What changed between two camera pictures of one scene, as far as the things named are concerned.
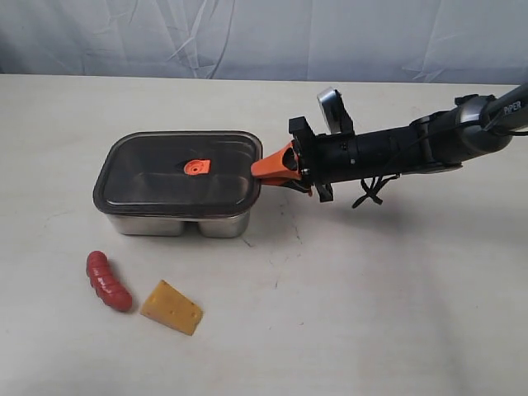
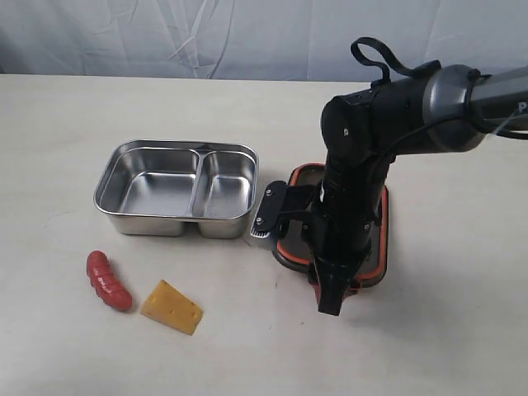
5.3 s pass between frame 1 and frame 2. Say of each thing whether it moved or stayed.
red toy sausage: stayed
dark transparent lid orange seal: moved
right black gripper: moved
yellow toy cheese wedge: stayed
